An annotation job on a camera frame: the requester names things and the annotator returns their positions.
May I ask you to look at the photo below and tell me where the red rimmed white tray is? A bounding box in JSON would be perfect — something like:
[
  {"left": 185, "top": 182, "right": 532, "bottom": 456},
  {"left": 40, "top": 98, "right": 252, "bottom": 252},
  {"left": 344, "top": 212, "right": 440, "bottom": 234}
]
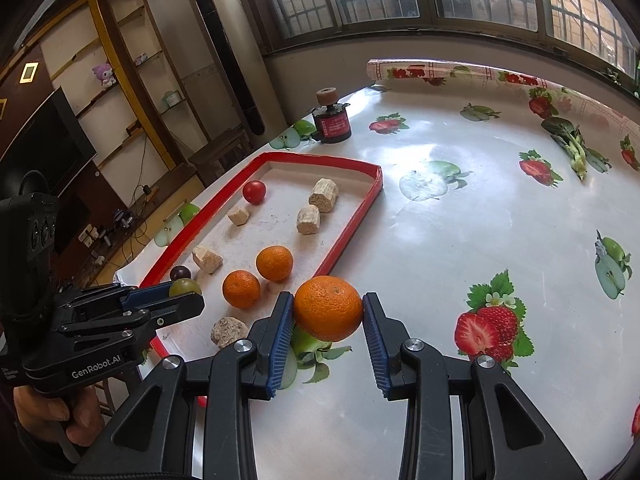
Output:
[{"left": 139, "top": 151, "right": 383, "bottom": 408}]

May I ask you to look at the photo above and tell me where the orange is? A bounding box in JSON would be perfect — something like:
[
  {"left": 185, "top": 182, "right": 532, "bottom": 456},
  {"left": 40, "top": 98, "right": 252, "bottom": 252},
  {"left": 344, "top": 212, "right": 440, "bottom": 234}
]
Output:
[
  {"left": 255, "top": 245, "right": 294, "bottom": 282},
  {"left": 293, "top": 276, "right": 363, "bottom": 343},
  {"left": 222, "top": 270, "right": 262, "bottom": 309}
]

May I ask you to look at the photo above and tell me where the green leafy vegetable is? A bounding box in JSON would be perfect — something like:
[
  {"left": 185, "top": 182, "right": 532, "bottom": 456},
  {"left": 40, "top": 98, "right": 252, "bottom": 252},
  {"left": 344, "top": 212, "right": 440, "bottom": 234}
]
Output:
[{"left": 541, "top": 117, "right": 588, "bottom": 181}]

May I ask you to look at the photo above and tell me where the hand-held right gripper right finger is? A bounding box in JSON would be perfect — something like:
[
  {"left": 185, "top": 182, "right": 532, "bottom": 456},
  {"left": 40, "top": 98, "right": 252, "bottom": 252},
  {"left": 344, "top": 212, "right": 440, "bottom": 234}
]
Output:
[{"left": 362, "top": 292, "right": 588, "bottom": 480}]

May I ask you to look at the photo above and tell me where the red tomato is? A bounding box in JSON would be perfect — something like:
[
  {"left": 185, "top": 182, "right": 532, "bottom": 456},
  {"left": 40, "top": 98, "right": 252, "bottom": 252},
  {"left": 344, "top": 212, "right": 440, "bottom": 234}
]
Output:
[{"left": 242, "top": 180, "right": 267, "bottom": 206}]

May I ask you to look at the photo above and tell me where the black canister with red label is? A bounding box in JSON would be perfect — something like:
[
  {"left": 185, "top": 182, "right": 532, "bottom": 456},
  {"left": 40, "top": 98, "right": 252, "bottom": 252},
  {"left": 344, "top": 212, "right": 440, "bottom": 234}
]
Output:
[{"left": 310, "top": 87, "right": 352, "bottom": 146}]

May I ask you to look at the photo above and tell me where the beige tower air conditioner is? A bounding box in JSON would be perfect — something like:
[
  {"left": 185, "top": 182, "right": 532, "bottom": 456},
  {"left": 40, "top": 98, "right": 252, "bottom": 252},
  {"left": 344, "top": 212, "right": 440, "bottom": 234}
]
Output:
[{"left": 186, "top": 0, "right": 288, "bottom": 136}]

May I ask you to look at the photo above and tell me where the black flat television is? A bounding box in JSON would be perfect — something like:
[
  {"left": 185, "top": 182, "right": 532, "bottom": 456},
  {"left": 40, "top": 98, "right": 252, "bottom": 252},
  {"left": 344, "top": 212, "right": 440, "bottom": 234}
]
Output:
[{"left": 0, "top": 86, "right": 98, "bottom": 196}]

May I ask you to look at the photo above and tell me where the wooden shelf unit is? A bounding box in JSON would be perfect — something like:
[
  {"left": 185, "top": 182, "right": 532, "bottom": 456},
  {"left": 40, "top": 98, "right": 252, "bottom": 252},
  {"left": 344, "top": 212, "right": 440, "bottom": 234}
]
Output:
[{"left": 37, "top": 0, "right": 201, "bottom": 171}]

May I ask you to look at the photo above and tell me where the purple plush toy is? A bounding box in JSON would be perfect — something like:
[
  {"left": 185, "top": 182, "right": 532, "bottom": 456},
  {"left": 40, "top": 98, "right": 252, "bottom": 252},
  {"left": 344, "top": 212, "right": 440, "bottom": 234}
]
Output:
[{"left": 92, "top": 62, "right": 117, "bottom": 88}]

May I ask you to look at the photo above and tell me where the dark wooden stool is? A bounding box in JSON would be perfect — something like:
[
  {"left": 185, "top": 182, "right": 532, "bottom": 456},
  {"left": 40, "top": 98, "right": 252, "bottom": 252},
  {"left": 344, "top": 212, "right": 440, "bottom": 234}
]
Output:
[{"left": 187, "top": 127, "right": 251, "bottom": 186}]

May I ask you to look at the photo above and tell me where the fruit print tablecloth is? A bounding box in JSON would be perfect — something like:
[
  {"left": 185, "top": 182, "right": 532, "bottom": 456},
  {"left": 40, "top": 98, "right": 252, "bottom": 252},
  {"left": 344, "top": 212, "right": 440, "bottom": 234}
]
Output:
[{"left": 114, "top": 58, "right": 640, "bottom": 480}]

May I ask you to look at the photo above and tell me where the person's left hand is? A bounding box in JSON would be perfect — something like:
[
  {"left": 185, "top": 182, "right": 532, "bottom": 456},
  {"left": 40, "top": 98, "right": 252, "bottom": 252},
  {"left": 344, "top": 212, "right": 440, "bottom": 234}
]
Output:
[{"left": 12, "top": 385, "right": 106, "bottom": 448}]

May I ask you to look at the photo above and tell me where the green round fruit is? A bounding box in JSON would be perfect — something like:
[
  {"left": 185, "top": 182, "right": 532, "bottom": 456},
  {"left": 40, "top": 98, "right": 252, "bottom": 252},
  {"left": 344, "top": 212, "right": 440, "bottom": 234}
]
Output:
[{"left": 169, "top": 278, "right": 203, "bottom": 297}]

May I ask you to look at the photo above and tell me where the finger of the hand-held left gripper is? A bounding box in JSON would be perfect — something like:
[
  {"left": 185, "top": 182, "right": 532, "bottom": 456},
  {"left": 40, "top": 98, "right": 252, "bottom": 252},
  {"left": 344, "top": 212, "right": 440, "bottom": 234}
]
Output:
[
  {"left": 59, "top": 282, "right": 173, "bottom": 312},
  {"left": 59, "top": 292, "right": 206, "bottom": 337}
]

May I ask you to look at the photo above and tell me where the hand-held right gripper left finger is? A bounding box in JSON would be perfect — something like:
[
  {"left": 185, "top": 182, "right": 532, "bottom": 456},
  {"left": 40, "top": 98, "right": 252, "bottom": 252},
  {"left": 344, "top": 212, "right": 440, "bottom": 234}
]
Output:
[{"left": 75, "top": 291, "right": 296, "bottom": 480}]

